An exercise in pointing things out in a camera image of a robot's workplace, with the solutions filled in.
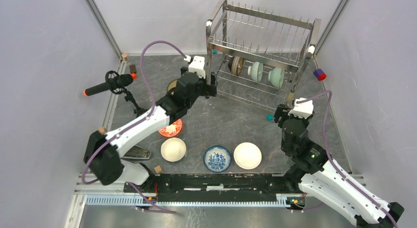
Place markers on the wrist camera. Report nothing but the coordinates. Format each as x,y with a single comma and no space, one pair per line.
196,64
302,108

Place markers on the brown beige bowl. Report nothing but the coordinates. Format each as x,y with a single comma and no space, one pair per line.
171,87

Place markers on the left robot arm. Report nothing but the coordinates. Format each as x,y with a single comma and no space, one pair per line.
104,152

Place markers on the blue white patterned bowl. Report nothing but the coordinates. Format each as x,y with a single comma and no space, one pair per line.
217,159

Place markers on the red floral bowl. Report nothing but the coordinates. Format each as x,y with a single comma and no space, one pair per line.
172,130

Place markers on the teal block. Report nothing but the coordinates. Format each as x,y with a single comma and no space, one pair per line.
270,117

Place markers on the light green bowl front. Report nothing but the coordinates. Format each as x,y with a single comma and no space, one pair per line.
276,77

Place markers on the orange bowl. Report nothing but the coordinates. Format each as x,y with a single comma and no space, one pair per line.
247,155

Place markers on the wooden cube near base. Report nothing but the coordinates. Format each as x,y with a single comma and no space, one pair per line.
158,169

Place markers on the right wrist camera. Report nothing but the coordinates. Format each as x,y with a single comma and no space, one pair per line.
302,108

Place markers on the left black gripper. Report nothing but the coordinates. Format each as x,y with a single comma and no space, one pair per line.
209,90

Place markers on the steel dish rack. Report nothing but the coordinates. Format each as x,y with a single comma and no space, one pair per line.
264,36

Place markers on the light green ribbed bowl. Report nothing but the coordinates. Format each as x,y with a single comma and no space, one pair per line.
255,71

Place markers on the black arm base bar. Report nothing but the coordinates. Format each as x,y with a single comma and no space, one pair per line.
219,187

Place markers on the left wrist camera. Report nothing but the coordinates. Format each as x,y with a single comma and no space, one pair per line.
196,64

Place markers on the brown block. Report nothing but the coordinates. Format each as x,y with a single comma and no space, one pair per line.
132,69

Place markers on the purple red block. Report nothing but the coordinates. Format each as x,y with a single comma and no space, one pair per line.
319,74

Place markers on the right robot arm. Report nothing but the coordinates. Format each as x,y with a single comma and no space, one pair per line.
316,173

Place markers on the wooden cube back corner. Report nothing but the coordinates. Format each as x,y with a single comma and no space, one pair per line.
124,56

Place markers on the black patterned bowl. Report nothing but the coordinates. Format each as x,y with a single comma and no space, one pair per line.
235,65

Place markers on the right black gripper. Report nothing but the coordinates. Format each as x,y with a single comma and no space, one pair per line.
281,111

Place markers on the wooden cube left rail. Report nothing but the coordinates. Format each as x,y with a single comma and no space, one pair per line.
102,130

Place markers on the black microphone on tripod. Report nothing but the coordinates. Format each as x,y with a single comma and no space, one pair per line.
116,83

